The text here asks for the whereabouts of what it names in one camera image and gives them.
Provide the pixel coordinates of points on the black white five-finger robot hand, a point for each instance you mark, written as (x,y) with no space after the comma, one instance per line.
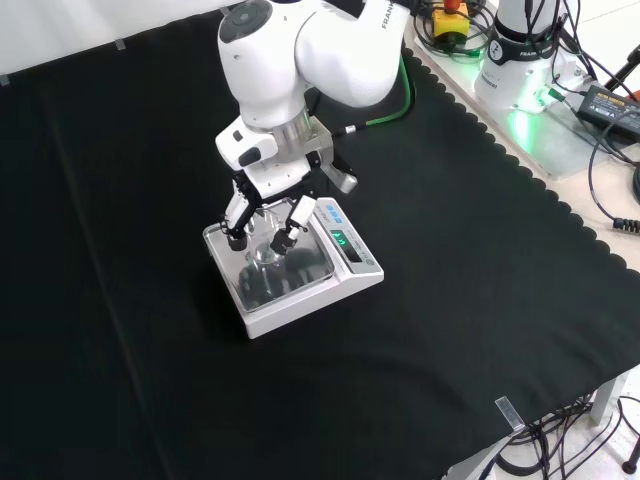
(270,177)

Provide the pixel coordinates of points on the white electronic balance steel pan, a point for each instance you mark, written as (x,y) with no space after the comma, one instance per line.
(320,280)

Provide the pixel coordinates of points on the black bench cloth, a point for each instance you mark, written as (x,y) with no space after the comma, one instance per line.
(150,250)

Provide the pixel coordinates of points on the grey tape piece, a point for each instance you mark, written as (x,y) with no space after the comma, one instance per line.
(121,44)
(4,80)

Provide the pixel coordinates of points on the yellow stop button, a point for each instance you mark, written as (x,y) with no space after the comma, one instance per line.
(450,20)

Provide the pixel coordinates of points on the clear tape strip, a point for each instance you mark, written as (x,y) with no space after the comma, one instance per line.
(510,414)

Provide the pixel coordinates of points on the black power adapter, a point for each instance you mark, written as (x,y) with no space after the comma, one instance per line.
(610,106)

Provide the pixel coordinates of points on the black tripod leg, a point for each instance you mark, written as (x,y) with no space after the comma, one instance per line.
(622,67)

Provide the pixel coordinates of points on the white table leg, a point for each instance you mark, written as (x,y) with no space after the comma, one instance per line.
(607,400)

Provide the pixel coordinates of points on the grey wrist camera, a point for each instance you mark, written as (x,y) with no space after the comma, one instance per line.
(336,170)

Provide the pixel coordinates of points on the grey metal base plate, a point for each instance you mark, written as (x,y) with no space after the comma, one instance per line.
(555,140)

